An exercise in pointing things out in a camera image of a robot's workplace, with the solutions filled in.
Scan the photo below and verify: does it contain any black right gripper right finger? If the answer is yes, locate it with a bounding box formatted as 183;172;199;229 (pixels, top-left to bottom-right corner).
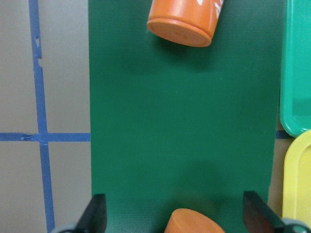
243;191;284;233

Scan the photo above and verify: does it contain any green plastic tray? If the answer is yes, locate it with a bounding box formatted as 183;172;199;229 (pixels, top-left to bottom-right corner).
280;0;311;137

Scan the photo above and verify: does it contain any plain orange cylinder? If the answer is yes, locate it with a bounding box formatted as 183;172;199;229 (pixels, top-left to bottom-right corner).
164;208;224;233

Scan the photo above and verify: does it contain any orange cylinder marked 4680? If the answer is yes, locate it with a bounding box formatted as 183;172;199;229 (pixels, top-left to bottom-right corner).
147;0;224;47

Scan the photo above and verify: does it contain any green conveyor belt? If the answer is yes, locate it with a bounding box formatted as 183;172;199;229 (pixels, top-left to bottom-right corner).
88;0;285;233

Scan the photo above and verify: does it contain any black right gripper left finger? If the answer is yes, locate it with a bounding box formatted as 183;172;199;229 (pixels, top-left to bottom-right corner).
75;194;107;233

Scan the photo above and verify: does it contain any yellow plastic tray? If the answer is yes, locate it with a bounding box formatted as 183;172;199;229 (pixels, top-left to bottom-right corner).
282;130;311;226

